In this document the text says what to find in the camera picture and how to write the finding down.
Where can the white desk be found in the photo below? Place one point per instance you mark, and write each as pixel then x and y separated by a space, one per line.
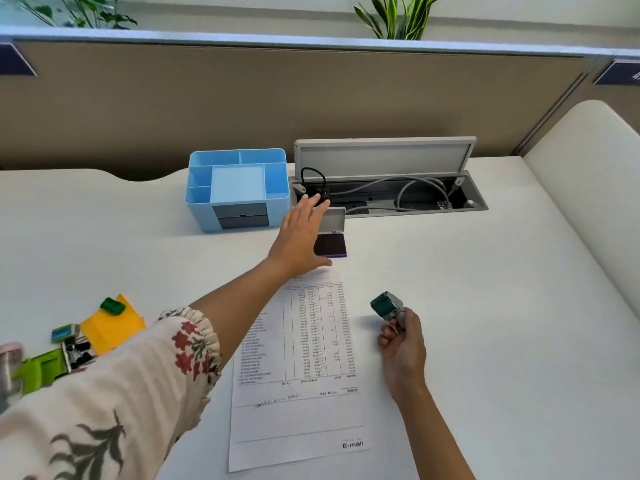
pixel 475 294

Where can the printed paper sheet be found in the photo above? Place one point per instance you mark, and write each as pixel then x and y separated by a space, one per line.
pixel 300 419

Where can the clear pink lead tube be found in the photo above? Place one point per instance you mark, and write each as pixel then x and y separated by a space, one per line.
pixel 9 369

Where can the green pencil sharpener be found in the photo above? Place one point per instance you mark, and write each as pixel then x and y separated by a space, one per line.
pixel 113 306

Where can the person's right hand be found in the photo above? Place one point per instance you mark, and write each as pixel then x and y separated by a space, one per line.
pixel 407 354

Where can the leafy green plant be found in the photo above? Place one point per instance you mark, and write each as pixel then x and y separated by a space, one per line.
pixel 90 12

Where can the green date stamp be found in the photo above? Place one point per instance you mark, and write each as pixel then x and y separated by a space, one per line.
pixel 385 304

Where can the orange sticky note pad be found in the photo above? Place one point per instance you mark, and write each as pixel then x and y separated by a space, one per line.
pixel 112 329

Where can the person's right forearm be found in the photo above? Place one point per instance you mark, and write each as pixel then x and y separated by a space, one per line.
pixel 435 439

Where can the person's left hand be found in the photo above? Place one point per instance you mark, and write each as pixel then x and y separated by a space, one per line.
pixel 297 239

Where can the green snake plant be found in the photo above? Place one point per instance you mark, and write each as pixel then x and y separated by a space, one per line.
pixel 400 17

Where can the beige partition panel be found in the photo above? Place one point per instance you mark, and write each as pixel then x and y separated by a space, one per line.
pixel 565 119
pixel 300 104

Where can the rounded white side table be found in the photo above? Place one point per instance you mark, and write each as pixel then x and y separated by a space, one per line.
pixel 590 194

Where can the blue desk organizer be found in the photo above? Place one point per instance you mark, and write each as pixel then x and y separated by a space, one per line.
pixel 237 182

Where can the pile of black binder clips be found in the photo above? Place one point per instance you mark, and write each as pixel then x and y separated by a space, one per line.
pixel 82 352

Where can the grey stamp pad case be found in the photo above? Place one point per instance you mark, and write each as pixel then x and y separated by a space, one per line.
pixel 332 242

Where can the white floral dress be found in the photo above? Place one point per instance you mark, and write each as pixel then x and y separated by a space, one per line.
pixel 100 394

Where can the person's left forearm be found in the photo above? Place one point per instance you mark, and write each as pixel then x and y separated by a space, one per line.
pixel 240 304

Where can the dark blue number sign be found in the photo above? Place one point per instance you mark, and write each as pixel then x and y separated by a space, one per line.
pixel 620 73
pixel 15 59

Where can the green stapler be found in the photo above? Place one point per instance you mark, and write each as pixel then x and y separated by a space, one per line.
pixel 42 369

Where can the teal eraser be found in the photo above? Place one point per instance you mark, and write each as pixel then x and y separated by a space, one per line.
pixel 65 333

